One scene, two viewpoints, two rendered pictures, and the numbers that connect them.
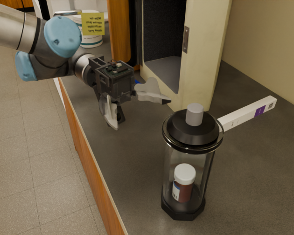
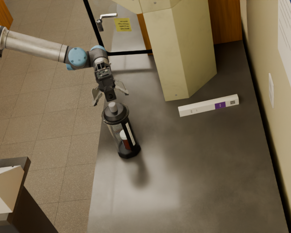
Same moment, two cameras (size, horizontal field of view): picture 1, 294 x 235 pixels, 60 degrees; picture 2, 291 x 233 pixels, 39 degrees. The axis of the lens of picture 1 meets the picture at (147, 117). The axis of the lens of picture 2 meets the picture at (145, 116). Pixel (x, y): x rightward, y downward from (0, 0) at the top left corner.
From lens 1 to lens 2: 1.28 m
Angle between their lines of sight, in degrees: 30
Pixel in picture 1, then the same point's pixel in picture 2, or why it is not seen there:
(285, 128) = (228, 122)
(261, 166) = (186, 142)
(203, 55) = (168, 64)
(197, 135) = (109, 116)
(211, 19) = (166, 45)
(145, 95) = (118, 88)
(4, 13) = (52, 48)
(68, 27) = (79, 53)
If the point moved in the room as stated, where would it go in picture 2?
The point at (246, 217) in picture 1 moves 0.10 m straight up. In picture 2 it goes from (154, 164) to (148, 148)
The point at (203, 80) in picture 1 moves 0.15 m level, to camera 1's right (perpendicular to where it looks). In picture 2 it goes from (175, 78) to (207, 83)
